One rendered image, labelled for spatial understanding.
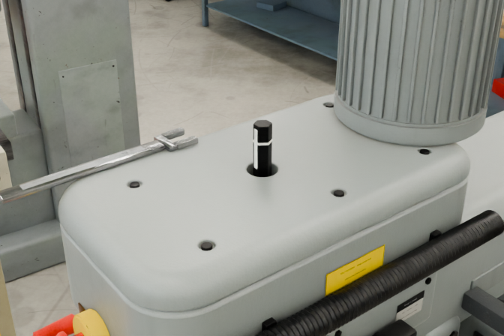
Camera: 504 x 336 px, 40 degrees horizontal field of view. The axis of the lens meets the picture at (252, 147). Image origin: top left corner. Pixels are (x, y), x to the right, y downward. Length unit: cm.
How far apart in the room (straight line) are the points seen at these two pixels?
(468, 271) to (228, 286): 47
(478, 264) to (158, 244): 53
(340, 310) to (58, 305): 295
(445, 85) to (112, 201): 41
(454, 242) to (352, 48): 26
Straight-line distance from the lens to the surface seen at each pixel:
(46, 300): 367
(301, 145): 86
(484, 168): 113
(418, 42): 82
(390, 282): 79
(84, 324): 77
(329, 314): 74
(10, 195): 79
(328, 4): 697
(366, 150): 86
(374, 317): 89
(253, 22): 675
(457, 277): 103
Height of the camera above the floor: 229
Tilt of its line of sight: 28 degrees down
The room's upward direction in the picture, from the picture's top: straight up
